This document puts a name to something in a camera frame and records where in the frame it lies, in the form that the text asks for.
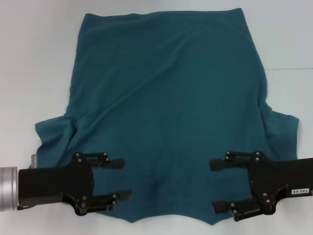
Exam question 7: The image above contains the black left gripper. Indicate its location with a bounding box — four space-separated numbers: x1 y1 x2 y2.
18 151 133 216

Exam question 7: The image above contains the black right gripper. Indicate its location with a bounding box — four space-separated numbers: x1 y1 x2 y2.
209 150 313 222

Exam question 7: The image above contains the teal blue shirt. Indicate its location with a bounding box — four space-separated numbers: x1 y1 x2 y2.
34 7 300 225

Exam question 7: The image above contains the silver stud on left gripper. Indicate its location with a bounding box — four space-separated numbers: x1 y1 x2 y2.
29 154 39 170

